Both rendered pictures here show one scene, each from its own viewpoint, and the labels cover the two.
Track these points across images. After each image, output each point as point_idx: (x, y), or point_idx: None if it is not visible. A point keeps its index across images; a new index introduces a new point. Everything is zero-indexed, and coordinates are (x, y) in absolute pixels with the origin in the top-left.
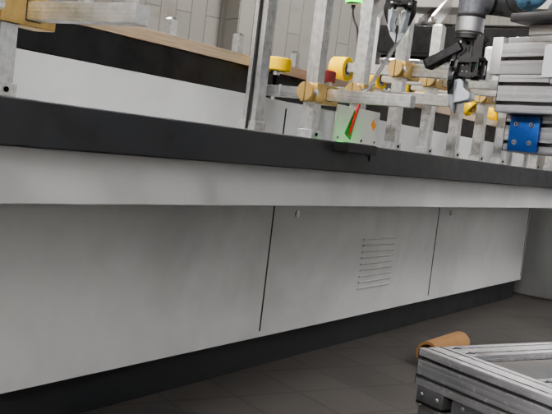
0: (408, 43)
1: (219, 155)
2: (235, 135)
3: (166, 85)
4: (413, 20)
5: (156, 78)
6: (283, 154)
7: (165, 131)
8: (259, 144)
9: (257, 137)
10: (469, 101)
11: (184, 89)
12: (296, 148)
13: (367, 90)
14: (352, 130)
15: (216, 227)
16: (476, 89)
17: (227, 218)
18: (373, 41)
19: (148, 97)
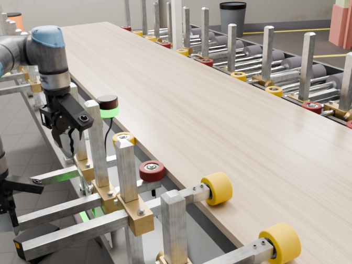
0: (119, 178)
1: (55, 160)
2: (55, 155)
3: (105, 126)
4: (118, 156)
5: (102, 121)
6: (67, 183)
7: (45, 138)
8: (61, 167)
9: (59, 163)
10: (1, 231)
11: (110, 132)
12: (70, 185)
13: (86, 187)
14: (94, 211)
15: None
16: None
17: None
18: (92, 151)
19: (102, 129)
